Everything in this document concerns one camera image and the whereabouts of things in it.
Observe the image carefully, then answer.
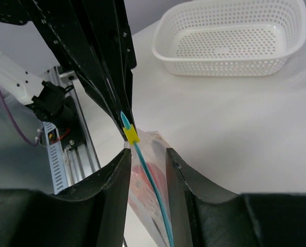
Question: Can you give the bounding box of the clear zip top bag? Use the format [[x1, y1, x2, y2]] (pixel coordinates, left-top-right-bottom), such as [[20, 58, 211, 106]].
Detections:
[[121, 112, 175, 246]]

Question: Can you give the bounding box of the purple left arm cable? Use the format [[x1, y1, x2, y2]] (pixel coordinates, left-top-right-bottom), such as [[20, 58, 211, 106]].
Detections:
[[0, 82, 40, 147]]

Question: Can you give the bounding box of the aluminium mounting rail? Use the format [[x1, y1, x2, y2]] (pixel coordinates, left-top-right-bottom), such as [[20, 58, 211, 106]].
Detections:
[[51, 66, 100, 184]]

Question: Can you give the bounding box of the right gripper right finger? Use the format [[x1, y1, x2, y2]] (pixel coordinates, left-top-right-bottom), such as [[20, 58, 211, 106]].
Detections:
[[165, 148, 306, 246]]

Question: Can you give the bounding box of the white slotted cable duct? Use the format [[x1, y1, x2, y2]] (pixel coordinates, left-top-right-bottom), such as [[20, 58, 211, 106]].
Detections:
[[44, 122, 70, 195]]

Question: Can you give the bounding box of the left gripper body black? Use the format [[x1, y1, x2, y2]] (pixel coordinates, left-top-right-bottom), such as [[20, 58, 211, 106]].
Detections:
[[0, 0, 37, 26]]

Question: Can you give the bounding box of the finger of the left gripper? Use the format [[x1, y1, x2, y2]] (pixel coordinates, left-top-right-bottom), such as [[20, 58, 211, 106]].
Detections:
[[82, 1, 137, 129], [19, 0, 129, 141]]

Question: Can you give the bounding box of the white perforated plastic basket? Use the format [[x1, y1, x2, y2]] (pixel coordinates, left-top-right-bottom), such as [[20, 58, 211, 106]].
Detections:
[[151, 0, 306, 77]]

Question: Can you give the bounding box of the red fake apple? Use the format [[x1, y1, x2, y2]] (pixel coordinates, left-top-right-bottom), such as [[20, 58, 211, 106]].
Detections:
[[130, 162, 168, 205]]

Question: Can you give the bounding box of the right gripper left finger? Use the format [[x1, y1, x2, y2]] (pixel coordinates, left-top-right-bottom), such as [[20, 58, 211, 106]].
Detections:
[[0, 149, 131, 246]]

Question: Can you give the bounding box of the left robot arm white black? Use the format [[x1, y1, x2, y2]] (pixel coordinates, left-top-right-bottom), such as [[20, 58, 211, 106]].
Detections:
[[0, 1, 137, 130]]

